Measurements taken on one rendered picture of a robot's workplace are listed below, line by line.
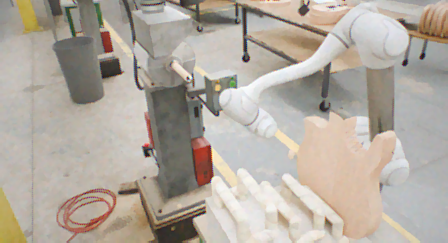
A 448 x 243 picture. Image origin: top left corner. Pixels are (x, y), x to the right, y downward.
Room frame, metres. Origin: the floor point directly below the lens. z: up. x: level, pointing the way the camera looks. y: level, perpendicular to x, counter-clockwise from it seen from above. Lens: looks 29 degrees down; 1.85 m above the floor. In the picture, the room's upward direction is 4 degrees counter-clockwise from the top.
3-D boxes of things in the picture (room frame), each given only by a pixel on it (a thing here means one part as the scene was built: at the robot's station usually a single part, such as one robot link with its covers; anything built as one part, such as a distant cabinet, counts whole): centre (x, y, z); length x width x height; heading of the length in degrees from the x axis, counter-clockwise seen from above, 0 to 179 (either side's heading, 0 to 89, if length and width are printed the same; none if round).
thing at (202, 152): (1.94, 0.19, 0.49); 0.25 x 0.12 x 0.37; 24
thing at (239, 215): (0.71, 0.00, 1.20); 0.20 x 0.03 x 0.03; 22
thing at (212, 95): (1.84, 0.05, 0.99); 0.24 x 0.21 x 0.26; 24
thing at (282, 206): (0.77, -0.15, 1.12); 0.20 x 0.03 x 0.03; 22
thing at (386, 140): (0.72, -0.39, 1.33); 0.07 x 0.04 x 0.10; 22
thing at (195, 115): (1.94, 0.20, 0.93); 0.15 x 0.10 x 0.55; 24
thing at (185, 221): (1.87, 0.34, 0.12); 0.61 x 0.51 x 0.25; 114
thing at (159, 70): (1.82, 0.31, 1.25); 0.41 x 0.27 x 0.26; 24
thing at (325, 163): (0.84, -0.34, 1.17); 0.35 x 0.04 x 0.40; 22
